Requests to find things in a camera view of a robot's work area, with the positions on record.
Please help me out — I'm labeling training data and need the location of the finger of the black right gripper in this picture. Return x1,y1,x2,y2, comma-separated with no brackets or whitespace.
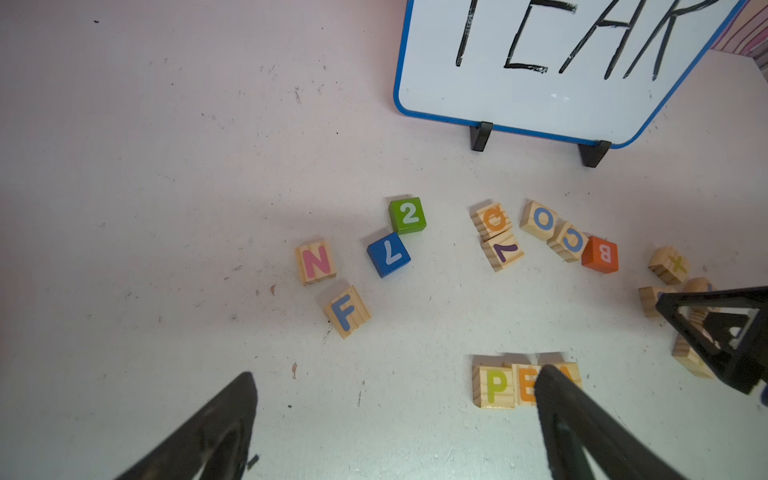
655,286,767,394

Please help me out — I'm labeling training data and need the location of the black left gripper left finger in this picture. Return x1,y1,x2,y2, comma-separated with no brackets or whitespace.
119,372,258,479

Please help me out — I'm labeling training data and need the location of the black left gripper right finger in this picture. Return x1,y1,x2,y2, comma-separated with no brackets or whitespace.
534,365,682,479

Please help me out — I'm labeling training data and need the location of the wooden block letter A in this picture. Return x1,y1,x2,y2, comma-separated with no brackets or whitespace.
554,362,583,389

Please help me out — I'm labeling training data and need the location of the wooden block letter E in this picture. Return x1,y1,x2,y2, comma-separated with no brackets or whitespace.
513,364,541,406

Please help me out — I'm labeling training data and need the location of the wooden block letter P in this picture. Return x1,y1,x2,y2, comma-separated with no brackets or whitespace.
472,357,518,410

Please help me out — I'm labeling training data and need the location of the orange block letter B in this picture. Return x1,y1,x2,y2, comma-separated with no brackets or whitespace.
581,236,619,274

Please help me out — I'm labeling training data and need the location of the wooden block letter C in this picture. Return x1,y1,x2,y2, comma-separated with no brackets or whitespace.
547,221,588,263

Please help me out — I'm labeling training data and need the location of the wooden block letter F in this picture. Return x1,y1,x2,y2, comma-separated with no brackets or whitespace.
324,286,372,339

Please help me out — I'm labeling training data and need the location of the wooden block letter N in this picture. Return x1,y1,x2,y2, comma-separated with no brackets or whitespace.
295,240,337,285

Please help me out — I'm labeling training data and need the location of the wooden block letter O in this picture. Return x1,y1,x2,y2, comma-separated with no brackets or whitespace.
520,200,558,241

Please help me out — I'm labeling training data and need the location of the wooden block letter Q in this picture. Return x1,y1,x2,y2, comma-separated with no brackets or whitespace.
471,202,512,241

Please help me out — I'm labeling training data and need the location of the whiteboard with PEAR text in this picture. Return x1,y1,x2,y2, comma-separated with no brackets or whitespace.
393,0,742,167

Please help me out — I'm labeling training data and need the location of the wooden block lower right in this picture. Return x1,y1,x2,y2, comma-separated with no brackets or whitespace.
672,334,716,379

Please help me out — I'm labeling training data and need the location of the wooden block plain side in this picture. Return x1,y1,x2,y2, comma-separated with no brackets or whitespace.
638,286,678,318

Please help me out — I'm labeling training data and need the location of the wooden block green X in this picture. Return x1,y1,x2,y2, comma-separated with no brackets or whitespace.
648,246,691,285

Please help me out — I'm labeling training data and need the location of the wooden block purple 7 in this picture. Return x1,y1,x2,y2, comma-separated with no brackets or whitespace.
482,230,524,272

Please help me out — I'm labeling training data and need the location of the blue number 7 block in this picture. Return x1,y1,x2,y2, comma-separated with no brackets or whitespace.
367,232,411,278

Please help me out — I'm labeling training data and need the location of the green number 2 block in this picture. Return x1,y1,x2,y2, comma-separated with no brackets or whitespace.
389,197,427,235

